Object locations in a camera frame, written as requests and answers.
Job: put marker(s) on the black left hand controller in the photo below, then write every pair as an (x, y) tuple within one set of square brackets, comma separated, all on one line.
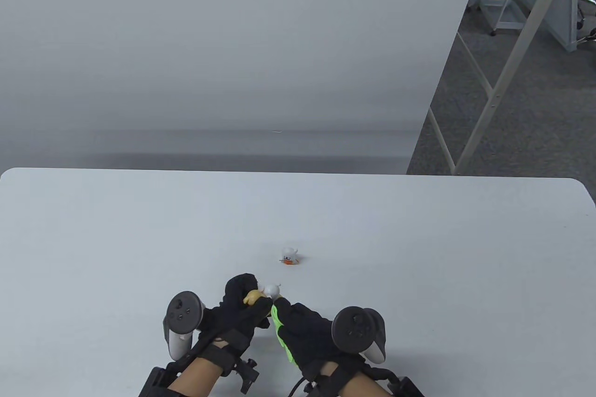
[(184, 318)]

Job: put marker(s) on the white metal support frame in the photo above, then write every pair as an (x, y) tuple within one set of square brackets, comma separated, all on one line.
[(517, 52)]

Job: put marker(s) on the black right hand controller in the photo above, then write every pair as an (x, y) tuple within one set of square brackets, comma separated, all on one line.
[(356, 329)]

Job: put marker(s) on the person's right forearm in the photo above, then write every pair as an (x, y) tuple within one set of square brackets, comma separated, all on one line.
[(363, 387)]

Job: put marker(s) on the person's right hand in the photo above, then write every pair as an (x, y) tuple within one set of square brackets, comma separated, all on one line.
[(307, 332)]

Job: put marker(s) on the small white cat ornament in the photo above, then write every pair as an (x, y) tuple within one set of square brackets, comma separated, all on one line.
[(288, 255)]

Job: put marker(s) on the black hand controller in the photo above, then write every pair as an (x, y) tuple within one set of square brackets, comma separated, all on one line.
[(184, 318), (356, 329)]

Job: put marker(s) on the person's left hand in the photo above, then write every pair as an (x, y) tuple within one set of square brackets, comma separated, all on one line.
[(233, 318)]

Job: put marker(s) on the large white backdrop board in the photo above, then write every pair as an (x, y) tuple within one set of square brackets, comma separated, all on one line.
[(233, 52)]

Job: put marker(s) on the green dusting cloth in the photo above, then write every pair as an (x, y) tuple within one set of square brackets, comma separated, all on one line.
[(284, 341)]

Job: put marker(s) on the person's left forearm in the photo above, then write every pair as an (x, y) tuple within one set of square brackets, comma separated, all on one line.
[(195, 380)]

